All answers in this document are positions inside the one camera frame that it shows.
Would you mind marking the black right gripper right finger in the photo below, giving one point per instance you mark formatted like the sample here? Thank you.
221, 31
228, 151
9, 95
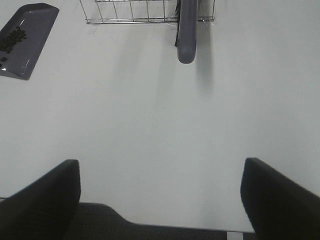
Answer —
277, 207

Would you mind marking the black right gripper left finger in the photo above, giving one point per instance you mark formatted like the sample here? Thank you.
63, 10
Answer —
44, 209

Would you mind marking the pile of coffee beans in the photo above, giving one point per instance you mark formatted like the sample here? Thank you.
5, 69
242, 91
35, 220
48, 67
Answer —
8, 42

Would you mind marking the purple plastic dustpan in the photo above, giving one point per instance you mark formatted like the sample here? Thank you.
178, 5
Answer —
37, 19

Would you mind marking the wire dish rack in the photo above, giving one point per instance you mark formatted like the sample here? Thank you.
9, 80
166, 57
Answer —
107, 12

